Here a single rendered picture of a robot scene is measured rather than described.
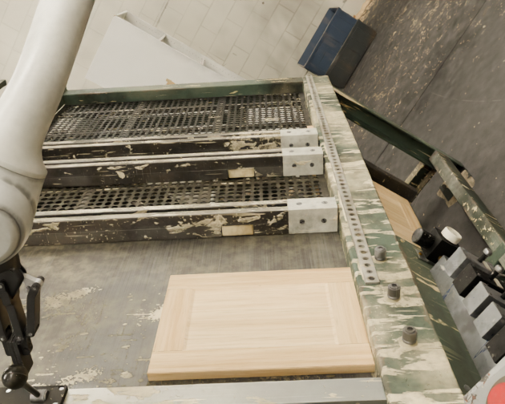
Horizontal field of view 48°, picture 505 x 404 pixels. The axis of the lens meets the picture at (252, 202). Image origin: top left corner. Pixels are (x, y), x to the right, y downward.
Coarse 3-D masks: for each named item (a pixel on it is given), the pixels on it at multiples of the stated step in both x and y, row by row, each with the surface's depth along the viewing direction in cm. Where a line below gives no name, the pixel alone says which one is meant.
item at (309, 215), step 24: (48, 216) 150; (72, 216) 148; (96, 216) 147; (120, 216) 146; (144, 216) 146; (168, 216) 145; (192, 216) 145; (216, 216) 145; (240, 216) 145; (264, 216) 145; (288, 216) 145; (312, 216) 145; (336, 216) 145; (48, 240) 149; (72, 240) 149; (96, 240) 149; (120, 240) 149
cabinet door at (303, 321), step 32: (192, 288) 126; (224, 288) 125; (256, 288) 125; (288, 288) 124; (320, 288) 123; (352, 288) 122; (160, 320) 116; (192, 320) 116; (224, 320) 116; (256, 320) 115; (288, 320) 114; (320, 320) 114; (352, 320) 113; (160, 352) 108; (192, 352) 107; (224, 352) 107; (256, 352) 106; (288, 352) 106; (320, 352) 105; (352, 352) 105
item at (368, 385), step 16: (208, 384) 97; (224, 384) 97; (240, 384) 96; (256, 384) 96; (272, 384) 96; (288, 384) 96; (304, 384) 96; (320, 384) 95; (336, 384) 95; (352, 384) 95; (368, 384) 95; (64, 400) 96; (80, 400) 95; (96, 400) 95; (112, 400) 95; (128, 400) 95; (144, 400) 95; (160, 400) 94; (176, 400) 94; (192, 400) 94; (208, 400) 94; (224, 400) 94; (240, 400) 93; (256, 400) 93; (272, 400) 93; (288, 400) 93; (304, 400) 93; (320, 400) 92; (336, 400) 92; (352, 400) 92; (368, 400) 92; (384, 400) 92
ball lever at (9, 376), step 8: (8, 368) 86; (16, 368) 86; (24, 368) 87; (8, 376) 85; (16, 376) 85; (24, 376) 86; (8, 384) 85; (16, 384) 85; (24, 384) 87; (32, 392) 92; (40, 392) 95; (48, 392) 96; (32, 400) 94; (40, 400) 94
